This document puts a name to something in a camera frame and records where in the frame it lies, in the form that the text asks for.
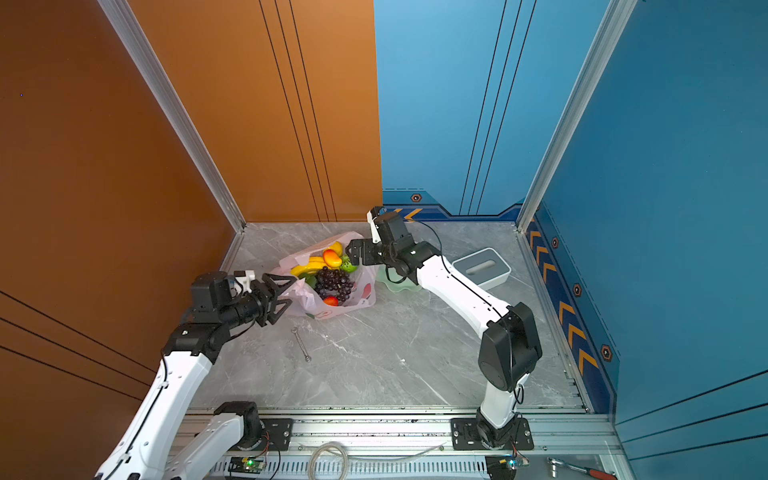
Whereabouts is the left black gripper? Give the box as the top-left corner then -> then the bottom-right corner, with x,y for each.
220,274 -> 296,333

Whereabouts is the green bumpy fruit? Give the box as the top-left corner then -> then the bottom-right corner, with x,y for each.
339,255 -> 358,273

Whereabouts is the red pear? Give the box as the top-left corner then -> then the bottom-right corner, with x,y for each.
322,249 -> 343,269

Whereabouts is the yellow banana bunch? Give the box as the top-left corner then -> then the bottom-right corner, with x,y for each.
290,242 -> 344,277

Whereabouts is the green leaf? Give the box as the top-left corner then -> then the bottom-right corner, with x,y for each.
304,274 -> 318,289

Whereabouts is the red yellow mango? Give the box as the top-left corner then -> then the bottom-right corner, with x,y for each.
323,295 -> 340,307

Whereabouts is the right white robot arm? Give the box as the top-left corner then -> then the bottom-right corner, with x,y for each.
345,238 -> 543,450

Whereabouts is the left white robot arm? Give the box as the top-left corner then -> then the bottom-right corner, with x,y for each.
95,271 -> 297,479

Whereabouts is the light green fruit plate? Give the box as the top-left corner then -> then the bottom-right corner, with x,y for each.
377,266 -> 422,293

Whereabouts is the white grey tissue box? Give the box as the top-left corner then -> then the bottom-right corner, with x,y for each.
452,247 -> 511,291

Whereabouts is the small metal wrench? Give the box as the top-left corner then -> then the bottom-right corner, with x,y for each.
291,327 -> 312,363

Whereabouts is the left green circuit board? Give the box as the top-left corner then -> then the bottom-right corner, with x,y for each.
226,456 -> 267,478

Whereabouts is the green circuit board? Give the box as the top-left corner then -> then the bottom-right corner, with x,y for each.
226,456 -> 267,478
485,455 -> 530,480

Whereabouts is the right green circuit board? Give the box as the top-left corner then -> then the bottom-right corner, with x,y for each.
485,455 -> 530,480

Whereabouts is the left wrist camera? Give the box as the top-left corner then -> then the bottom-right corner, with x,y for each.
189,271 -> 256,323

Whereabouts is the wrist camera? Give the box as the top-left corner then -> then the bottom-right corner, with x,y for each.
367,206 -> 412,245
189,271 -> 256,323

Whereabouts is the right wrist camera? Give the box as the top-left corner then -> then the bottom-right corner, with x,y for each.
367,206 -> 412,245

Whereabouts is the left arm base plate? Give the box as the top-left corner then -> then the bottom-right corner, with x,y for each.
230,418 -> 294,452

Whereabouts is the aluminium front rail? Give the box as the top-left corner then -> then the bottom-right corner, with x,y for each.
264,409 -> 633,479

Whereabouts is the coiled white cable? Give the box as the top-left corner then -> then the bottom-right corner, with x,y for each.
307,440 -> 448,480

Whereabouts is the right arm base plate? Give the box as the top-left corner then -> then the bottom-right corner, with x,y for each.
450,416 -> 535,451

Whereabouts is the red handled tool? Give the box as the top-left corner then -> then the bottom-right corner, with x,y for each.
546,457 -> 617,480

